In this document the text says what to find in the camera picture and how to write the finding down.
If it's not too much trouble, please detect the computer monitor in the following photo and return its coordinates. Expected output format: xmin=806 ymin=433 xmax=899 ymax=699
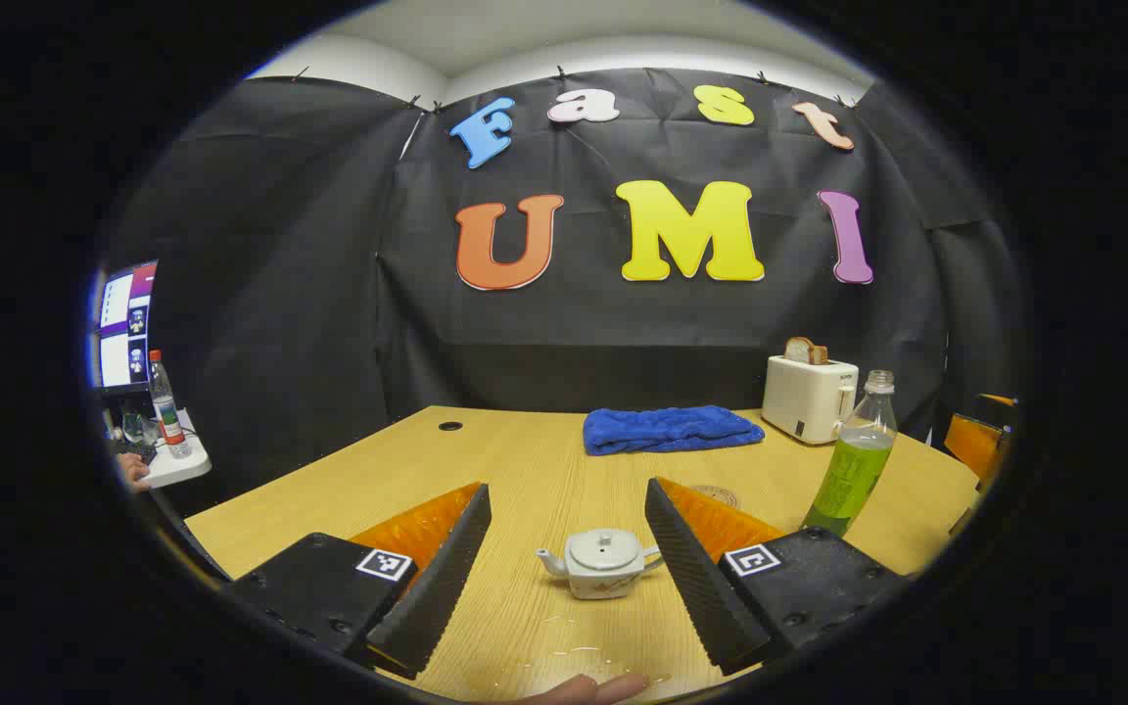
xmin=89 ymin=259 xmax=160 ymax=395

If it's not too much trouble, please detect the green label water bottle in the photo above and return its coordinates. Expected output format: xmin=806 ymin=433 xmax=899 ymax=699
xmin=801 ymin=370 xmax=899 ymax=538

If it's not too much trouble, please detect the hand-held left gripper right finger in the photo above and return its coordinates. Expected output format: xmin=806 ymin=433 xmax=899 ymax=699
xmin=644 ymin=477 xmax=908 ymax=677

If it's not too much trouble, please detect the black backdrop cloth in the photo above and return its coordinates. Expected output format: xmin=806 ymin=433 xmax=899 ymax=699
xmin=99 ymin=67 xmax=1020 ymax=510

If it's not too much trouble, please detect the blue towel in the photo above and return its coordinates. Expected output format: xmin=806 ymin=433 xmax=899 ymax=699
xmin=583 ymin=405 xmax=766 ymax=456

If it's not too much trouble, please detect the white toaster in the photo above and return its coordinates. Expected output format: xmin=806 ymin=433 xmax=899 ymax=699
xmin=762 ymin=354 xmax=860 ymax=446

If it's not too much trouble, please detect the clear bottle with red cap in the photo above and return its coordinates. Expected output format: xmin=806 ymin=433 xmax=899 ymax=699
xmin=149 ymin=350 xmax=193 ymax=459

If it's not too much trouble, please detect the white side table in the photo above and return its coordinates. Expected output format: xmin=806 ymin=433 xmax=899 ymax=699
xmin=109 ymin=409 xmax=212 ymax=490

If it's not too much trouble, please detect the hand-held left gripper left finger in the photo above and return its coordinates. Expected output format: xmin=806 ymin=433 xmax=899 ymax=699
xmin=227 ymin=482 xmax=493 ymax=681

